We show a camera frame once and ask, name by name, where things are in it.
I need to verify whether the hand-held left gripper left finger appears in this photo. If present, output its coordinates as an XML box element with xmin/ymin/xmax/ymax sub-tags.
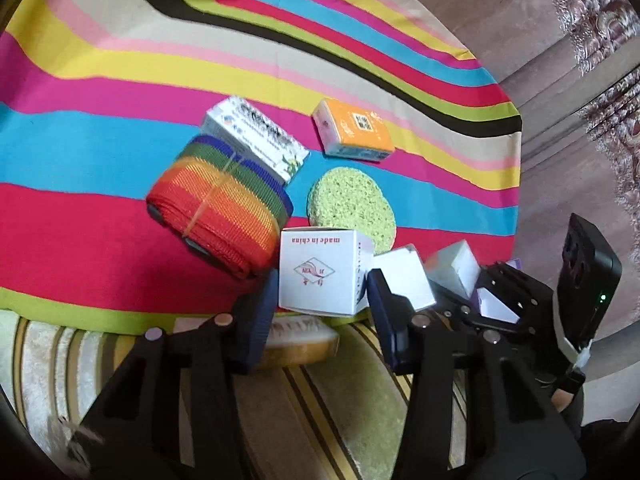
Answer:
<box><xmin>82</xmin><ymin>267</ymin><xmax>281</xmax><ymax>480</ymax></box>

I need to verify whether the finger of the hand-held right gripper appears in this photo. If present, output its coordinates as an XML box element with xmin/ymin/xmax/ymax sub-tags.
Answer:
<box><xmin>429</xmin><ymin>282</ymin><xmax>532</xmax><ymax>344</ymax></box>
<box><xmin>480</xmin><ymin>261</ymin><xmax>552</xmax><ymax>322</ymax></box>

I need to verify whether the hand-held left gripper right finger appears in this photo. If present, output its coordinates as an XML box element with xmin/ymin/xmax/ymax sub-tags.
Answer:
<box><xmin>367</xmin><ymin>267</ymin><xmax>587</xmax><ymax>480</ymax></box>

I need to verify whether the small white box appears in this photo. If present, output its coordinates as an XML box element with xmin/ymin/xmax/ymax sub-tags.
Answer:
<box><xmin>424</xmin><ymin>240</ymin><xmax>482</xmax><ymax>301</ymax></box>
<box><xmin>372</xmin><ymin>244</ymin><xmax>437</xmax><ymax>312</ymax></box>

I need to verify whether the white cube box red logo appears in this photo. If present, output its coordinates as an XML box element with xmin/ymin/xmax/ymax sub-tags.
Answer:
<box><xmin>278</xmin><ymin>227</ymin><xmax>375</xmax><ymax>318</ymax></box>

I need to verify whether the rainbow striped strap roll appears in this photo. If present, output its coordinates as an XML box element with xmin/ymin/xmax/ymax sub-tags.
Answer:
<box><xmin>146</xmin><ymin>134</ymin><xmax>295</xmax><ymax>281</ymax></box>

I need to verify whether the green round sponge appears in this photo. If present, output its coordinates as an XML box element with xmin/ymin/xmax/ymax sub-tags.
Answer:
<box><xmin>306</xmin><ymin>167</ymin><xmax>397</xmax><ymax>256</ymax></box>

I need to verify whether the white box dark print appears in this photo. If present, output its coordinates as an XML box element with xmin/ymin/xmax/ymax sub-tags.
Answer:
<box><xmin>201</xmin><ymin>96</ymin><xmax>311</xmax><ymax>184</ymax></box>

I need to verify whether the orange tissue pack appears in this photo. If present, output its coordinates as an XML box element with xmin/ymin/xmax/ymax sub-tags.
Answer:
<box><xmin>311</xmin><ymin>98</ymin><xmax>396</xmax><ymax>162</ymax></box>

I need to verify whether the tan flat box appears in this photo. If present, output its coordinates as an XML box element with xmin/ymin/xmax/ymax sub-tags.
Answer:
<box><xmin>259</xmin><ymin>314</ymin><xmax>337</xmax><ymax>367</ymax></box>

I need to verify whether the beige striped cushion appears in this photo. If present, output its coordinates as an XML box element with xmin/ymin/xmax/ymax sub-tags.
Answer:
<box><xmin>0</xmin><ymin>310</ymin><xmax>481</xmax><ymax>480</ymax></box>

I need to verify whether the colourful striped blanket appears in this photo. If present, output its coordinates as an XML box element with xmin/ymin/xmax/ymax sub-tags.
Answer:
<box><xmin>0</xmin><ymin>0</ymin><xmax>523</xmax><ymax>333</ymax></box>

